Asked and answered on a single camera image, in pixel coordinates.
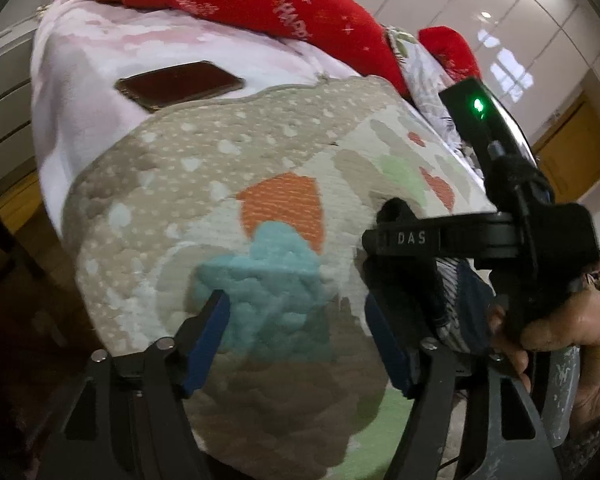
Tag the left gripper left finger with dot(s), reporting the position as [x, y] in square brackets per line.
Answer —
[127, 419]

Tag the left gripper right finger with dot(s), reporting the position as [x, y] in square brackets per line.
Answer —
[503, 436]

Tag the dark navy striped pants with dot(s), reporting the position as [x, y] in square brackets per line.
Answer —
[467, 299]

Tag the right hand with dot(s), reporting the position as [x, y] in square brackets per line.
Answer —
[575, 324]

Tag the wooden door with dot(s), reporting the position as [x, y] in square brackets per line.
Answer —
[568, 154]

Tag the grey floral pillow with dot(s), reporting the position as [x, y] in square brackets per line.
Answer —
[425, 78]

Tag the glossy white wardrobe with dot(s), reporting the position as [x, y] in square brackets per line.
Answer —
[533, 54]

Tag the small red pillow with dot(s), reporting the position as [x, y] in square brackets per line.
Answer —
[451, 51]

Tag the heart pattern quilted bedspread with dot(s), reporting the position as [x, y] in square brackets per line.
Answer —
[266, 198]

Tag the grey bedside drawer cabinet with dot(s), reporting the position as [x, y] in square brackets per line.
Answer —
[16, 145]

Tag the dark smartphone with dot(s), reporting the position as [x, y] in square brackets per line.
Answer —
[177, 84]

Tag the pink white bed sheet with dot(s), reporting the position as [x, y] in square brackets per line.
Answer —
[82, 48]

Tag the camera box with screen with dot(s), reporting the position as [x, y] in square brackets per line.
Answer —
[484, 124]

